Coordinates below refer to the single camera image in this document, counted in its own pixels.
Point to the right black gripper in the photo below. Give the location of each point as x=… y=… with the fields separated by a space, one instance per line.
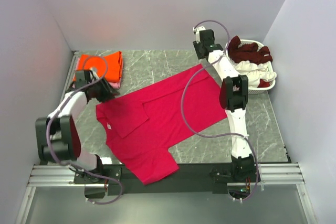
x=196 y=45

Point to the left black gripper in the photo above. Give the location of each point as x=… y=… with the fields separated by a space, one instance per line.
x=108 y=93

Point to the crimson pink t shirt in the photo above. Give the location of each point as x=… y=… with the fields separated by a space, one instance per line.
x=141 y=126

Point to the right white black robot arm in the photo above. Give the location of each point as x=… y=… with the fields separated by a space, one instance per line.
x=233 y=98

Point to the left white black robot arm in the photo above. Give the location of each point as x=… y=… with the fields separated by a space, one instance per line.
x=57 y=137

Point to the folded light pink t shirt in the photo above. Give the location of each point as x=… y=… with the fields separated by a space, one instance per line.
x=115 y=84

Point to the folded orange t shirt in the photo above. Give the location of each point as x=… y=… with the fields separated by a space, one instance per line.
x=115 y=66

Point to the dark maroon garment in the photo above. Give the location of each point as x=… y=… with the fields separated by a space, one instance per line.
x=248 y=52

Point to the white crumpled garment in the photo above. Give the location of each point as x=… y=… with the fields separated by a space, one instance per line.
x=255 y=72

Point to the red garment in basket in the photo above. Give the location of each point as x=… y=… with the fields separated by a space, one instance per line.
x=263 y=84

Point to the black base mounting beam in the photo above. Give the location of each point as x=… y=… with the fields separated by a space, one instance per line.
x=218 y=178

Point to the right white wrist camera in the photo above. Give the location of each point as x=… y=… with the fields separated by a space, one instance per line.
x=197 y=29

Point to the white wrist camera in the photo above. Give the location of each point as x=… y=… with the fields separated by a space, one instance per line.
x=94 y=70
x=197 y=29

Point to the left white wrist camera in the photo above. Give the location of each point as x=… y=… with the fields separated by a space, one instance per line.
x=94 y=70

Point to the aluminium frame rail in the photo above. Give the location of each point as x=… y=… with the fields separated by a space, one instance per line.
x=275 y=199

